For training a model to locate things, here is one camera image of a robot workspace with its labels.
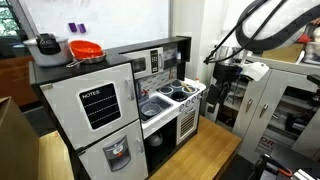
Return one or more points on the purple magnet left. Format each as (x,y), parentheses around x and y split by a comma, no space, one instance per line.
(72,27)

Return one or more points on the small pot in sink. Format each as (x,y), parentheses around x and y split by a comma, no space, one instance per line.
(150,109)

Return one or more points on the orange plastic bowl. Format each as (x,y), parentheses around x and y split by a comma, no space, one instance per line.
(85,49)

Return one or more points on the wooden table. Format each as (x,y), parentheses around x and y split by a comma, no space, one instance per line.
(123,155)

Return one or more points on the silver kettle under sink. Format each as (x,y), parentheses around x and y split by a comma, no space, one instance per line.
(155,139)

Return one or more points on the purple magnet right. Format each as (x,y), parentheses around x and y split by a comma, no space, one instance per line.
(82,28)

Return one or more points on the wooden spatula on stove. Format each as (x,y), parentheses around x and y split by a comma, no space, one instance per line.
(186,87)

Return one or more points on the purple magnet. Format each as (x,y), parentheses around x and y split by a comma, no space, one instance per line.
(82,28)
(72,27)

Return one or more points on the white cabinet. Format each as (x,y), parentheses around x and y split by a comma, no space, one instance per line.
(280,109)

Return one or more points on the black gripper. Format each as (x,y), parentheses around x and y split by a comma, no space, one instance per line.
(222,73)

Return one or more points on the white bottle blue cap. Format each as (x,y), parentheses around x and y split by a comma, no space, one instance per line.
(178,55)

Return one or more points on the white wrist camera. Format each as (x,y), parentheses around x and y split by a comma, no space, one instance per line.
(255,70)

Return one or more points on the orange handled clamp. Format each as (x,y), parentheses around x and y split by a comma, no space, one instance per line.
(276,167)

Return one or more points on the toy kitchen play set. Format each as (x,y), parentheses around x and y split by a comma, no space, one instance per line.
(89,102)

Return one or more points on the small silver frying pan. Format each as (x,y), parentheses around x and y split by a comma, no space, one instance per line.
(91,60)

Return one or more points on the silver pot black lid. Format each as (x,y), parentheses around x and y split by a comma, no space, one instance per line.
(49,50)

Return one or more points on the white bottle orange cap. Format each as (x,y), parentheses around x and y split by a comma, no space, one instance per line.
(197,82)

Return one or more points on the cardboard box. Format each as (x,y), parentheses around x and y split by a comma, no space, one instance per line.
(19,144)

